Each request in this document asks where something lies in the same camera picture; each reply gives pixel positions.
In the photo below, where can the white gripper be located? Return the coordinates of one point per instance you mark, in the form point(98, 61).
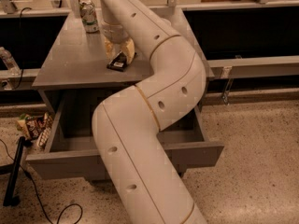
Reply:
point(114, 33)

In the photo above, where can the black rxbar chocolate bar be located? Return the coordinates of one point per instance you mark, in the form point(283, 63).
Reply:
point(119, 63)

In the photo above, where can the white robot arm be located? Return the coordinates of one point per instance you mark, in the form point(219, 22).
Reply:
point(126, 124)

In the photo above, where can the grey metal drawer cabinet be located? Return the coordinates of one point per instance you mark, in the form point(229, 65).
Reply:
point(77, 60)

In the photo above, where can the open grey top drawer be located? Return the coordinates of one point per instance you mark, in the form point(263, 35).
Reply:
point(71, 151)

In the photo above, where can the white patterned snack bag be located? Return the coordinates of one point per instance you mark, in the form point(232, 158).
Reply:
point(45, 134)

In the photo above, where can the clear plastic water bottle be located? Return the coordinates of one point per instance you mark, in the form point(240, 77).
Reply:
point(9, 62)

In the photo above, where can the brown snack bag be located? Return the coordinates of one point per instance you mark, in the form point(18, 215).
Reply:
point(33, 126)

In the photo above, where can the black stand leg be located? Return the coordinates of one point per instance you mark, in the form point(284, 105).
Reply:
point(13, 170)

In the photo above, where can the grey metal rail frame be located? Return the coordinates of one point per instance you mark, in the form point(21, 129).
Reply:
point(279, 66)

